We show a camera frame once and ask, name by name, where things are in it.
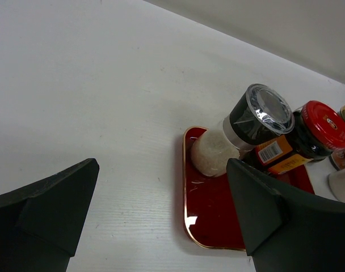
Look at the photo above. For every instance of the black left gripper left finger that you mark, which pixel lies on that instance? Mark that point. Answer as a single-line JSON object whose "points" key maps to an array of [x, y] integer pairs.
{"points": [[41, 223]]}

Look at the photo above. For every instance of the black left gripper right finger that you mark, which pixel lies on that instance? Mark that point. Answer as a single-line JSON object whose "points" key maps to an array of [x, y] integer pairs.
{"points": [[283, 227]]}

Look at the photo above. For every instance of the short red-lid chili jar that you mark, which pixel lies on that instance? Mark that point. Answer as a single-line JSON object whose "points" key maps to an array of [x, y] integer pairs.
{"points": [[318, 132]]}

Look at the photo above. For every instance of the glass salt grinder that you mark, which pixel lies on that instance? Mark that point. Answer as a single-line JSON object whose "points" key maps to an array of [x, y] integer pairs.
{"points": [[260, 116]]}

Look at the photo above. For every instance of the white-lid jar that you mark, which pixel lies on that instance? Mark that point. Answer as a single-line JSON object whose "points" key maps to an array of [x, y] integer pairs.
{"points": [[336, 179]]}

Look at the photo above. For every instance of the red lacquer tray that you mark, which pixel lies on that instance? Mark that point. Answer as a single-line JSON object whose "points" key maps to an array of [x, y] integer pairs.
{"points": [[213, 206]]}

